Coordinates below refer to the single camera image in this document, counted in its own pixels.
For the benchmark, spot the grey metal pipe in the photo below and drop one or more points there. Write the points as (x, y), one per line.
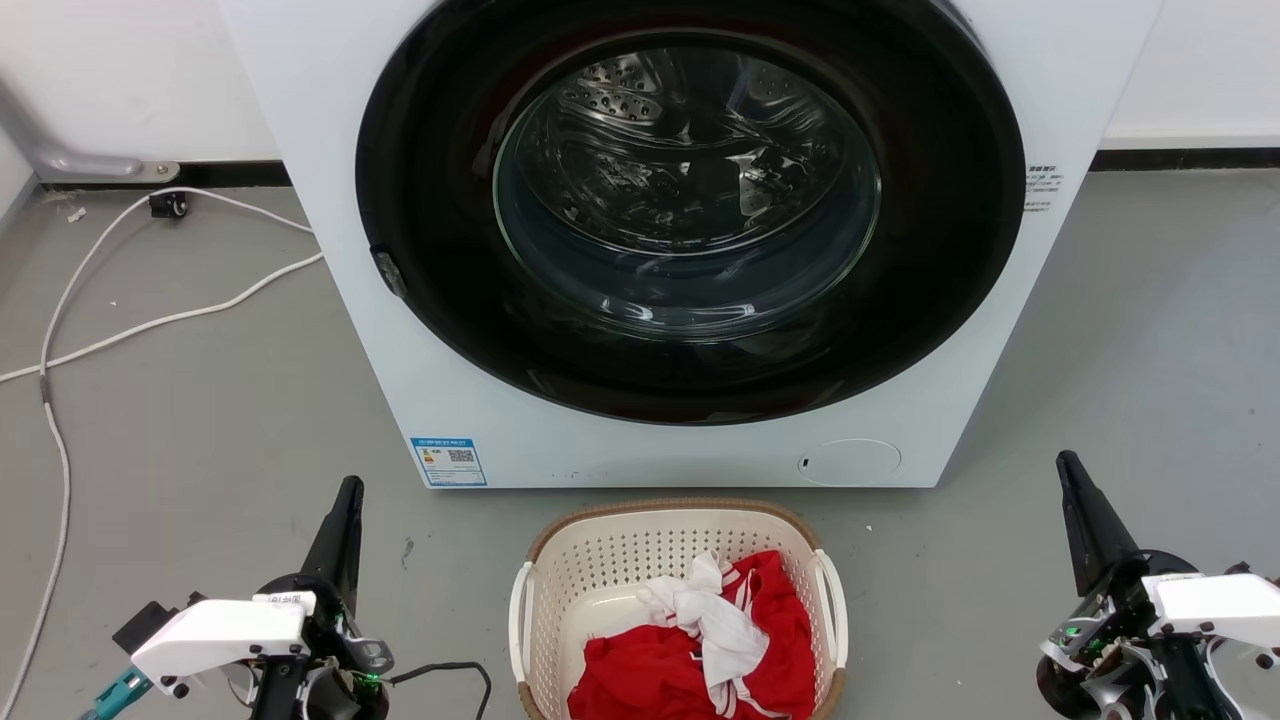
(70, 163)

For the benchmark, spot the cream perforated laundry basket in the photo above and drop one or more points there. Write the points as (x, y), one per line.
(600, 560)

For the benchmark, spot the red garment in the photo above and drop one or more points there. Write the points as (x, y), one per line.
(640, 675)

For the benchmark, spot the steel washer drum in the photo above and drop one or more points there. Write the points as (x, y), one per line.
(620, 90)

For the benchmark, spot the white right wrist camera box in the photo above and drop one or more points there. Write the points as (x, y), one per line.
(1215, 600)

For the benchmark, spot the small black plug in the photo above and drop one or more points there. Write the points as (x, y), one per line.
(168, 205)

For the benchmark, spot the white garment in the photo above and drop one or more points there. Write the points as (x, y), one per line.
(720, 625)

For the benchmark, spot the white front-load washing machine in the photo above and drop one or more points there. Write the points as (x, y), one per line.
(300, 120)

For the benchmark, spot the round white filter cover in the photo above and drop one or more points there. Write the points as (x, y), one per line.
(850, 462)

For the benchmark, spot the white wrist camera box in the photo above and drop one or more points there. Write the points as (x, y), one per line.
(1215, 600)
(220, 635)

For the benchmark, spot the blue energy label sticker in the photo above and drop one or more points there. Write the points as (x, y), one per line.
(448, 462)

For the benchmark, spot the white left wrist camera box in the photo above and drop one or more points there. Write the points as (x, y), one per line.
(220, 635)

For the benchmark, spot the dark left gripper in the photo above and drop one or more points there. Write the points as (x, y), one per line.
(335, 640)

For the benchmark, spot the small black text sticker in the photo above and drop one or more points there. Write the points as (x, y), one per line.
(1041, 187)

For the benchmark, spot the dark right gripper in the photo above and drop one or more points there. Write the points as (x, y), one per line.
(1110, 640)

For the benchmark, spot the teal connector piece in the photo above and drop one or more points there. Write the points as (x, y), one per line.
(115, 695)

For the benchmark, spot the black round washer door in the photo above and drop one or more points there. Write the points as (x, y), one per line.
(430, 250)

